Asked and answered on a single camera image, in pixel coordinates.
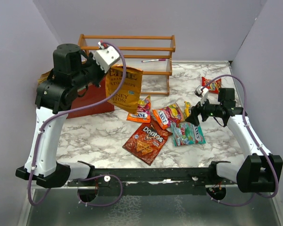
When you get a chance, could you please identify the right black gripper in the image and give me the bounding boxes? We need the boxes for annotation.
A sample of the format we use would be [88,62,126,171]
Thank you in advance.
[185,94,223,126]

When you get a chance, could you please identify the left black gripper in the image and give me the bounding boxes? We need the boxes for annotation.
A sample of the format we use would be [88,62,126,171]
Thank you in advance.
[72,51,111,89]

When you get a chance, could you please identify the orange honey dijon chips bag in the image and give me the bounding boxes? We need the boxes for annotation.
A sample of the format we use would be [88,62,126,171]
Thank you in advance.
[105,65,143,113]

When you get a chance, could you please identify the orange Fox's candy bag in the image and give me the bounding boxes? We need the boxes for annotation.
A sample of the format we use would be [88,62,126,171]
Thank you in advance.
[126,95,151,123]

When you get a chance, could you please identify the red Doritos bag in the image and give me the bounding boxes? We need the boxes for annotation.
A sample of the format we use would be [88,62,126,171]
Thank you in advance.
[122,118,172,165]

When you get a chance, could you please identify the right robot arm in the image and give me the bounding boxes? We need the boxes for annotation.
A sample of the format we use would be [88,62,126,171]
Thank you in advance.
[186,86,283,193]

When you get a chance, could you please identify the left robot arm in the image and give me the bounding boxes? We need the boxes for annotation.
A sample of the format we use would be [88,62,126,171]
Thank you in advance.
[16,44,104,188]

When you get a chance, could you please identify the red paper bag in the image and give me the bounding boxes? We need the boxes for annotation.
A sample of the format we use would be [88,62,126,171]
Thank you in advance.
[35,70,114,121]

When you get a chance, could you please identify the teal Fox's mint candy bag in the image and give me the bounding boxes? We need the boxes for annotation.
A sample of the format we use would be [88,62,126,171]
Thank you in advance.
[171,122,206,146]

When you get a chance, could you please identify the Fox's fruits candy bag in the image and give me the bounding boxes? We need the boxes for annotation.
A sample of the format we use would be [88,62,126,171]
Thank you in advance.
[152,103,184,129]

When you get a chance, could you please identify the small red snack bag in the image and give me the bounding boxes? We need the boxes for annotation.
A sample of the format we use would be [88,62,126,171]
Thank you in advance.
[201,77,222,94]

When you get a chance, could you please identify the yellow M&M's packet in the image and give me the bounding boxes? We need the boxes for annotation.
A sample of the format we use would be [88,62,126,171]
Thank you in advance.
[184,101,192,118]

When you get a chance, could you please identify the wooden shelf rack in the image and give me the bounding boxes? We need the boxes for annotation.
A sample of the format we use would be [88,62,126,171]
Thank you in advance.
[78,34,176,96]

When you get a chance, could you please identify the purple marker pen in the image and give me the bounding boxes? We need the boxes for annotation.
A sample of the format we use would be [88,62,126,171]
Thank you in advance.
[141,58,166,63]

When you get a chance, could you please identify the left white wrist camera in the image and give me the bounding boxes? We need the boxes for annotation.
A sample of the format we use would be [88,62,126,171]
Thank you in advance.
[92,41,120,73]

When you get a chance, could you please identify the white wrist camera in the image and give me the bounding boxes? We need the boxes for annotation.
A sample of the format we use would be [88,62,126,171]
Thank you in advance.
[92,41,120,73]
[194,85,208,105]

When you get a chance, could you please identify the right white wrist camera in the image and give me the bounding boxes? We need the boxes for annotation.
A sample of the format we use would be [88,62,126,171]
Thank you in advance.
[194,85,208,105]

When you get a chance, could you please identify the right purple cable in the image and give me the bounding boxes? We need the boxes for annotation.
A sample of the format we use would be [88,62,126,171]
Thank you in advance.
[201,74,280,208]

